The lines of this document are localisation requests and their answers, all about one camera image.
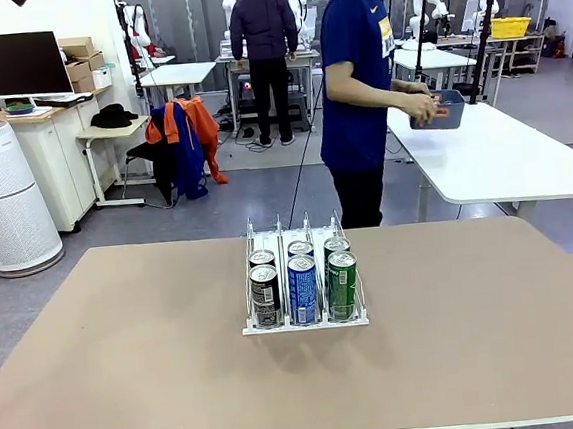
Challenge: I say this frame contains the blue plastic bin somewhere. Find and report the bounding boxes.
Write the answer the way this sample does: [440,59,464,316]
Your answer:
[407,86,469,134]

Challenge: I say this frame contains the green Chilsung cider can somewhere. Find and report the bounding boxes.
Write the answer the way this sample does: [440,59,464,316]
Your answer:
[322,249,363,322]
[322,235,352,260]

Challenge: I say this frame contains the blue Pocari Sweat can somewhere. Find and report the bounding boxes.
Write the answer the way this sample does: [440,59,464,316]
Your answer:
[285,253,323,326]
[286,238,316,261]

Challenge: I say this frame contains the black Pepsi can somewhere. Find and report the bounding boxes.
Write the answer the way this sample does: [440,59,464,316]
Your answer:
[247,248,277,270]
[247,262,284,329]

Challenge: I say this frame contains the person's right forearm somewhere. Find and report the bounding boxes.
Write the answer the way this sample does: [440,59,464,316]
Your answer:
[324,57,414,121]

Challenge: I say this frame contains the white can dispenser rack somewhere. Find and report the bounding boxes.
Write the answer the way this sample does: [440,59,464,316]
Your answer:
[231,206,372,338]

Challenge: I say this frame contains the person's right hand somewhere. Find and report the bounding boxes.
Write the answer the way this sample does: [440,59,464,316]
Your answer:
[403,91,441,128]

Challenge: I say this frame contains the black computer monitor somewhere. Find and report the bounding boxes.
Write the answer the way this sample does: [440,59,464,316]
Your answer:
[0,28,75,102]

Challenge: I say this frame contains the yellow plastic basket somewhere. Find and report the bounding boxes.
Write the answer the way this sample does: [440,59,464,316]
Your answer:
[489,14,534,40]

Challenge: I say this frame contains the cardboard box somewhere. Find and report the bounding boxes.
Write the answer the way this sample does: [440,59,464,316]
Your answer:
[75,50,107,73]
[71,74,97,95]
[64,59,93,83]
[57,35,96,61]

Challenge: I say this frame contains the wooden shelf rack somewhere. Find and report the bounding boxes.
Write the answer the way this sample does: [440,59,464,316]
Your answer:
[489,30,550,78]

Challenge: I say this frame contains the red fire extinguisher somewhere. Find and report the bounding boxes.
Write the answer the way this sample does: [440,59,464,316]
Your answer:
[549,34,569,60]

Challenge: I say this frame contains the green bowl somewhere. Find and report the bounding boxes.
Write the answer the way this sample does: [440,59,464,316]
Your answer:
[4,98,38,118]

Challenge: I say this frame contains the black keyboard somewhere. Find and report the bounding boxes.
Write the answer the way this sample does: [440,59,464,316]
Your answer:
[33,90,95,110]

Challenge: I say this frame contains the white background table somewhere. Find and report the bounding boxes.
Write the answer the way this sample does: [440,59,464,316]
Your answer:
[137,59,221,108]
[392,41,480,96]

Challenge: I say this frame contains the small white box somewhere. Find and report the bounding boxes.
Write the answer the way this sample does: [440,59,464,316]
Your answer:
[91,63,115,90]

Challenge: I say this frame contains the thin black stand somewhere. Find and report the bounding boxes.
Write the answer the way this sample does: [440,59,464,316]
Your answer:
[407,0,438,89]

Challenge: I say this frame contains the black hat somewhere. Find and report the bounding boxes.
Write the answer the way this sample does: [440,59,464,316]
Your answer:
[88,101,140,131]

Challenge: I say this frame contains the small white side table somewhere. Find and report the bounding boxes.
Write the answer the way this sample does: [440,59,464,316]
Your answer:
[75,114,159,212]

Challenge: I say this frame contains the white cabinet with wood top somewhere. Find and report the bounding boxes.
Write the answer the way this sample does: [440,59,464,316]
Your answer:
[0,86,124,239]

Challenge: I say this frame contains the person in blue Warriors shirt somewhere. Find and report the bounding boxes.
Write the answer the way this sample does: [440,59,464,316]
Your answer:
[306,0,437,232]

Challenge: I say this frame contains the large white table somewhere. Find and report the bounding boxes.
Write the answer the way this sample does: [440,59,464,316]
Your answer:
[385,90,573,226]

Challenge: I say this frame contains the white workbench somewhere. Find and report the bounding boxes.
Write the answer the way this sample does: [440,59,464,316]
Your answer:
[214,45,328,141]

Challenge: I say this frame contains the black chair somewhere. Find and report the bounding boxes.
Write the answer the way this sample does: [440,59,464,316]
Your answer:
[118,138,182,213]

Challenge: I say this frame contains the orange and blue jacket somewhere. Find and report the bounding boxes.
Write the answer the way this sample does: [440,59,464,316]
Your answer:
[142,93,231,205]

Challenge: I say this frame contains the white air purifier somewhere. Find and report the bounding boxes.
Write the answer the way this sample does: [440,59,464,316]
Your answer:
[0,114,67,280]

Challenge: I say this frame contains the person in dark jacket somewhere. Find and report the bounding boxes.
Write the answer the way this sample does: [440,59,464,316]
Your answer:
[226,0,309,150]

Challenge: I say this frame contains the black stool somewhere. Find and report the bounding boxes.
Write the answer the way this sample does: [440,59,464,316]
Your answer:
[285,89,311,134]

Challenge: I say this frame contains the black camera stand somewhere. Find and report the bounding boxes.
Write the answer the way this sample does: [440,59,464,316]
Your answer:
[458,0,509,107]

